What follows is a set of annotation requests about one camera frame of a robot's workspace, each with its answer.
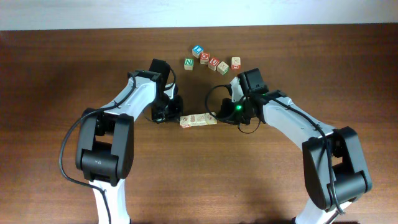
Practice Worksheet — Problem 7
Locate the yellow picture wooden block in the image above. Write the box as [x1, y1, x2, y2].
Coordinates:
[205, 113, 217, 125]

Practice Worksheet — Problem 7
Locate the green edged picture block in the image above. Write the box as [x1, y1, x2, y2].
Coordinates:
[216, 62, 229, 75]

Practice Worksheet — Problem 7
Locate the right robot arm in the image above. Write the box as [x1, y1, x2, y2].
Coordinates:
[214, 68, 373, 223]

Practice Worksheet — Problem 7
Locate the red picture wooden block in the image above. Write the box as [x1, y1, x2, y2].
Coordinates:
[180, 116, 190, 128]

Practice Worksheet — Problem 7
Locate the plain picture wooden block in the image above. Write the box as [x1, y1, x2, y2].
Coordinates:
[195, 113, 207, 126]

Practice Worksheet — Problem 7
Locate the blue L wooden block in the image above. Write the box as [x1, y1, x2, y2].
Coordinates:
[192, 45, 204, 58]

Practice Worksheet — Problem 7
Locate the red C wooden block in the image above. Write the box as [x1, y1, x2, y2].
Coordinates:
[200, 52, 210, 65]

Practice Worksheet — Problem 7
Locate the red U wooden block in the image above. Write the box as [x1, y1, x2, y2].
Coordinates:
[208, 57, 220, 71]

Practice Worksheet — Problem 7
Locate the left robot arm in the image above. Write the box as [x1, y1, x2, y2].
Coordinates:
[75, 59, 183, 223]

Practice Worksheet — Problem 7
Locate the red edged picture block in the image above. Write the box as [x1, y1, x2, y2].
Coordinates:
[231, 57, 241, 70]

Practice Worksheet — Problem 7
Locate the green picture wooden block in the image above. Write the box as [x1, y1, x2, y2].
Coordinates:
[188, 114, 197, 127]

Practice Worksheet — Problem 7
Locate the green N wooden block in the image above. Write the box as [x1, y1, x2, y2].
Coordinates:
[184, 58, 194, 70]

